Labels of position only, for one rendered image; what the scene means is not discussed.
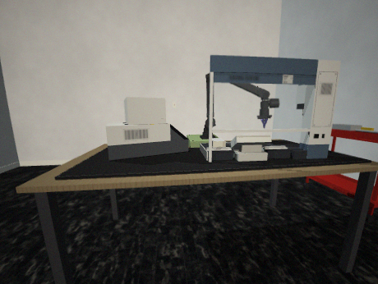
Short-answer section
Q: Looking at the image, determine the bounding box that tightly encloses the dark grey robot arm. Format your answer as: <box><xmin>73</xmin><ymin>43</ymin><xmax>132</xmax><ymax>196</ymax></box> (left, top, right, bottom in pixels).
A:
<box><xmin>200</xmin><ymin>73</ymin><xmax>210</xmax><ymax>140</ymax></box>

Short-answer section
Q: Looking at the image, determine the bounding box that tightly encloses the white rectangular block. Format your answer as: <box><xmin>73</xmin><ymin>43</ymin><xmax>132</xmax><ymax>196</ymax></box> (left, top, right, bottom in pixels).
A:
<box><xmin>212</xmin><ymin>138</ymin><xmax>226</xmax><ymax>147</ymax></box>

